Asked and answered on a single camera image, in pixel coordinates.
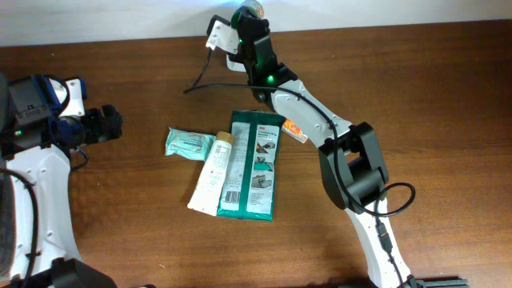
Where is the mint wipes pack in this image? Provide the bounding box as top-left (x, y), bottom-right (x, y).
top-left (165, 128), bottom-right (216, 161)

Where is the green glove package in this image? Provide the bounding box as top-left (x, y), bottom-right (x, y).
top-left (217, 110), bottom-right (285, 222)

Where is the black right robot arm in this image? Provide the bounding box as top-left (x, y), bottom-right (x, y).
top-left (231, 8), bottom-right (469, 287)

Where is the orange tissue pack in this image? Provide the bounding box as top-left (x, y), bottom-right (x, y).
top-left (282, 119), bottom-right (308, 143)

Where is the white cream tube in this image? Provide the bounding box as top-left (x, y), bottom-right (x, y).
top-left (187, 131), bottom-right (234, 216)

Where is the white barcode scanner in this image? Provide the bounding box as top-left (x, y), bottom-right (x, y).
top-left (226, 54), bottom-right (246, 73)

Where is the grey plastic basket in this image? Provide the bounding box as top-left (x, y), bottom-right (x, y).
top-left (1, 174), bottom-right (16, 282)

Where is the green lid jar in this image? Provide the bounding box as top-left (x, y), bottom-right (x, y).
top-left (230, 0), bottom-right (264, 29)

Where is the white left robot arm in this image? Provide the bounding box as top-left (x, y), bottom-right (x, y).
top-left (1, 105), bottom-right (122, 287)

